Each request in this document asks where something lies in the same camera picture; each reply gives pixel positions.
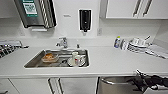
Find stack of white dishes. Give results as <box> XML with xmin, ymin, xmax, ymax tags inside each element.
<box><xmin>126</xmin><ymin>36</ymin><xmax>148</xmax><ymax>55</ymax></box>

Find blue white soap bottle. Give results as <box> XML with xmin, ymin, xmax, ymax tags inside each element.
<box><xmin>113</xmin><ymin>36</ymin><xmax>122</xmax><ymax>50</ymax></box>

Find white cup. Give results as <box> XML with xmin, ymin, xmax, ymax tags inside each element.
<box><xmin>67</xmin><ymin>51</ymin><xmax>88</xmax><ymax>68</ymax></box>

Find black soap dispenser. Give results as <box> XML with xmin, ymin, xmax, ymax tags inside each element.
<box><xmin>78</xmin><ymin>8</ymin><xmax>92</xmax><ymax>34</ymax></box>

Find chrome faucet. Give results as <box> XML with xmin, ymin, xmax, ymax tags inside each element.
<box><xmin>55</xmin><ymin>36</ymin><xmax>70</xmax><ymax>50</ymax></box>

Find white sink cabinet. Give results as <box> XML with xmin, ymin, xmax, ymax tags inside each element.
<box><xmin>8</xmin><ymin>76</ymin><xmax>99</xmax><ymax>94</ymax></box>

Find plate with food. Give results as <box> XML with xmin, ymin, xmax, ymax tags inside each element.
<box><xmin>41</xmin><ymin>52</ymin><xmax>60</xmax><ymax>64</ymax></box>

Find steel sink basin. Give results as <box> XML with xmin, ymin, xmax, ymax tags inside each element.
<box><xmin>23</xmin><ymin>48</ymin><xmax>91</xmax><ymax>69</ymax></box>

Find steel paper towel dispenser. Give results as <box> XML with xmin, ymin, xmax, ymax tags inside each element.
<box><xmin>13</xmin><ymin>0</ymin><xmax>58</xmax><ymax>30</ymax></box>

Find white drawer unit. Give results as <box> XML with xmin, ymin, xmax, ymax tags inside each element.
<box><xmin>0</xmin><ymin>77</ymin><xmax>13</xmax><ymax>94</ymax></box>

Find white wall outlet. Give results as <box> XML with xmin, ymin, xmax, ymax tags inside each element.
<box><xmin>96</xmin><ymin>27</ymin><xmax>103</xmax><ymax>36</ymax></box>

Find white upper wall cabinet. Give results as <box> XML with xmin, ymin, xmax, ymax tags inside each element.
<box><xmin>99</xmin><ymin>0</ymin><xmax>168</xmax><ymax>20</ymax></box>

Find wire dish rack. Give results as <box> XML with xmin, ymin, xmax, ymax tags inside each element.
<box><xmin>0</xmin><ymin>39</ymin><xmax>30</xmax><ymax>60</ymax></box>

